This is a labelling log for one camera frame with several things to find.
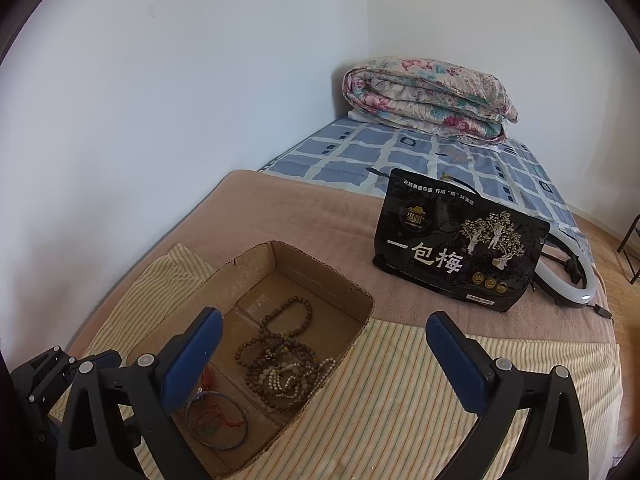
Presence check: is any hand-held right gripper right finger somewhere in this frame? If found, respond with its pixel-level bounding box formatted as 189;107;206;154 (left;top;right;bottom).
425;311;588;480

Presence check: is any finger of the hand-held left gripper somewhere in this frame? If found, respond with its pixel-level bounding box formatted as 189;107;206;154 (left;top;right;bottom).
11;346;122;413

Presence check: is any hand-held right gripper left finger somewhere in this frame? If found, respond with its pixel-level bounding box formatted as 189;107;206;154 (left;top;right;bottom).
55;306;226;480

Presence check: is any thin metal bangle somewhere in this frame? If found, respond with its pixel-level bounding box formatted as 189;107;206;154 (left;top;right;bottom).
186;394;249;450

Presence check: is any brown wooden bead necklace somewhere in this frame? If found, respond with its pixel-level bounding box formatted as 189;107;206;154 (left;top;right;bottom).
235;296;321;402

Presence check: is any red cord jade pendant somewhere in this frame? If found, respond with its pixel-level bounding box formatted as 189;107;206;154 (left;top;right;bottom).
192;365;242;437

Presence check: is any white bead necklace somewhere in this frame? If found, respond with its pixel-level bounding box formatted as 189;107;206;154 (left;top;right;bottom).
265;357;337;394

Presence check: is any cardboard box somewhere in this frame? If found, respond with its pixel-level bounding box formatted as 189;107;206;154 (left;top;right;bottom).
102;241;376;478

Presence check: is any yellow striped cloth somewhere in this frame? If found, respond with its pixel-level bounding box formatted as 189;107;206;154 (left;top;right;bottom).
50;244;623;480

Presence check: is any black printed gift box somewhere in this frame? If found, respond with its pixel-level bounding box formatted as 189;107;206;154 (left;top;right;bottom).
371;168;551;313

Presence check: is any brown blanket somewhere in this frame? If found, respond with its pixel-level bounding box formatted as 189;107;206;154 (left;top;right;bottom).
65;169;623;361

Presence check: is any black metal clothes rack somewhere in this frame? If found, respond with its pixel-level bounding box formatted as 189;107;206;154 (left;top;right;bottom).
617;210;640;282

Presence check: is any blue checked bed sheet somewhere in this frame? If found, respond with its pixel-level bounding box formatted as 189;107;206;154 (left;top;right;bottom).
257;115;593;266

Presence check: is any folded floral quilt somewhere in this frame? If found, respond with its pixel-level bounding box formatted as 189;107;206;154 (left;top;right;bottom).
342;56;520;145

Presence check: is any white ring light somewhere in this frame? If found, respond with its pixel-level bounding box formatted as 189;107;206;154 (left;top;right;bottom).
530;225;598;308

